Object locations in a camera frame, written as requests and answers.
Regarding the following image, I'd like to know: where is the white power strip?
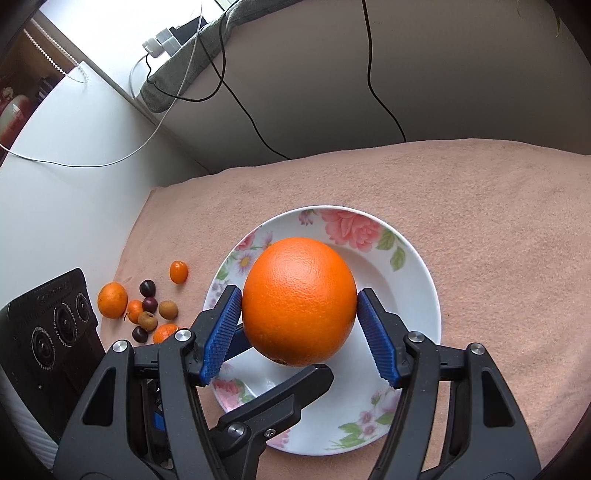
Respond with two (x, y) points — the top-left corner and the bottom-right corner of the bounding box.
(142, 27), (181, 58)

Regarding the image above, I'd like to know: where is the left black camera box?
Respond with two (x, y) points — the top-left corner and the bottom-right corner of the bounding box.
(1, 268), (104, 442)

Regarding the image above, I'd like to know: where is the white cabinet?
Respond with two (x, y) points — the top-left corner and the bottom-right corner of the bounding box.
(1, 64), (205, 304)

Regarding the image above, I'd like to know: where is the white cable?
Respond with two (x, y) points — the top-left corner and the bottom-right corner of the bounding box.
(0, 4), (206, 169)

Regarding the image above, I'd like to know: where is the black power cable right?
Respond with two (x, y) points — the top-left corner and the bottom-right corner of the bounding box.
(361, 0), (408, 143)

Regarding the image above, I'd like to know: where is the small dark red plum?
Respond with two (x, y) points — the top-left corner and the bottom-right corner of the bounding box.
(142, 297), (158, 313)

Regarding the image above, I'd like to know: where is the black power cable left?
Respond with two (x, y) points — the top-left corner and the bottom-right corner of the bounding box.
(144, 0), (293, 161)

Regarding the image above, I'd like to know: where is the small orange kumquat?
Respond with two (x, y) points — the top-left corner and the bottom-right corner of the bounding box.
(169, 260), (189, 285)

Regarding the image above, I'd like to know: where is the mandarin orange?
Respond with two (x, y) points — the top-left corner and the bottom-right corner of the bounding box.
(152, 323), (179, 344)

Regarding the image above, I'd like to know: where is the black power cable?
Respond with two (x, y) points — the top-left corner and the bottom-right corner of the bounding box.
(361, 0), (408, 143)
(144, 0), (293, 161)

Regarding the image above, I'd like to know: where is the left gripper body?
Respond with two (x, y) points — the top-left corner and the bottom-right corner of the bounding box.
(151, 322), (336, 480)

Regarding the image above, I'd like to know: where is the black power adapter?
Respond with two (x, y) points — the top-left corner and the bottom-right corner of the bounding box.
(170, 16), (208, 45)

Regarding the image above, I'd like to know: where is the pink table cloth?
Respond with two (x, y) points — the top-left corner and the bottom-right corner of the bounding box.
(115, 140), (590, 463)

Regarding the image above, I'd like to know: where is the floral white plate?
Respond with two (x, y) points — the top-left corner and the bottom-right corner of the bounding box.
(204, 205), (442, 456)

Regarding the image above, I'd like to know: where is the mandarin with stem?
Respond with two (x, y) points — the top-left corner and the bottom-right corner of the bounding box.
(125, 300), (143, 325)

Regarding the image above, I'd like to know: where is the rough large orange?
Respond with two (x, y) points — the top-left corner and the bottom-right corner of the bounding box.
(97, 282), (128, 319)

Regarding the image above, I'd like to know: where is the smooth large orange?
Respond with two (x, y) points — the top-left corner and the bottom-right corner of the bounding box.
(242, 237), (356, 367)

